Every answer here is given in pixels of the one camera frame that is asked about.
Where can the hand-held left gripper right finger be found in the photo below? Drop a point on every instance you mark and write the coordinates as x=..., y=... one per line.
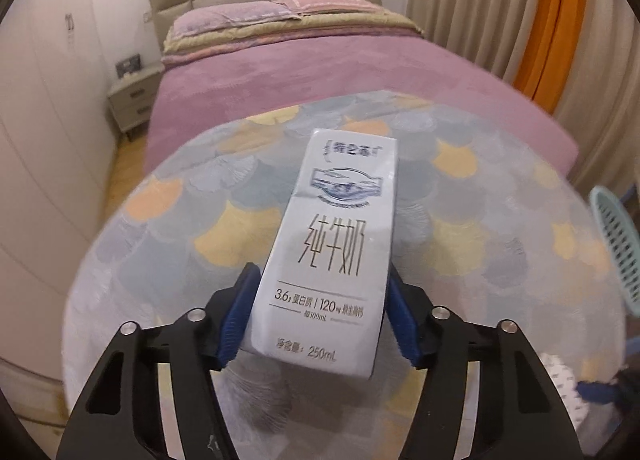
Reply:
x=402, y=315

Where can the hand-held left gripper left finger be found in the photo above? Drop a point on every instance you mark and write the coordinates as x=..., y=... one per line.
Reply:
x=235, y=320

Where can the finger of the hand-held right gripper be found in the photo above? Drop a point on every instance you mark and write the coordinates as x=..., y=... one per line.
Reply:
x=600, y=392

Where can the white and blue milk carton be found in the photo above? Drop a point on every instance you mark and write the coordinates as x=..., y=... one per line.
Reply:
x=325, y=250

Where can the light teal plastic basket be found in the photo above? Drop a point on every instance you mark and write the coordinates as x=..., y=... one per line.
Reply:
x=617, y=235

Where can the white black-dotted cloth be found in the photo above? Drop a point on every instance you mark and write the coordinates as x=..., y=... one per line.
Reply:
x=562, y=380

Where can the round table with patterned cloth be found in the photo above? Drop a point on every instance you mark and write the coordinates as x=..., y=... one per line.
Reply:
x=175, y=220

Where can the grey nightstand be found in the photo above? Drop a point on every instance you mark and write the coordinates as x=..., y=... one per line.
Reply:
x=132, y=100

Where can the purple bed blanket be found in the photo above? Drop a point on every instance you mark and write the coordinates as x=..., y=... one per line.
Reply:
x=325, y=70

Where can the white wardrobe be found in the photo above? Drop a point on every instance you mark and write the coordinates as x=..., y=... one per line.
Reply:
x=40, y=140

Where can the folded beige quilt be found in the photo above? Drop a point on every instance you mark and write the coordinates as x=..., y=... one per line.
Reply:
x=350, y=30

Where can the purple pillow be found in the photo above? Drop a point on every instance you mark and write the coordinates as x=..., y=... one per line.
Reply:
x=225, y=20

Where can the beige curtain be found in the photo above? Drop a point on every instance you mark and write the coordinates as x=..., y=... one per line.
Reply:
x=460, y=0

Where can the pink pillow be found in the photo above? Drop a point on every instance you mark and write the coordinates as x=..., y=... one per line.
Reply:
x=330, y=3

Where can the orange curtain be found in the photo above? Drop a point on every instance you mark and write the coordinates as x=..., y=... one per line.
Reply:
x=555, y=25

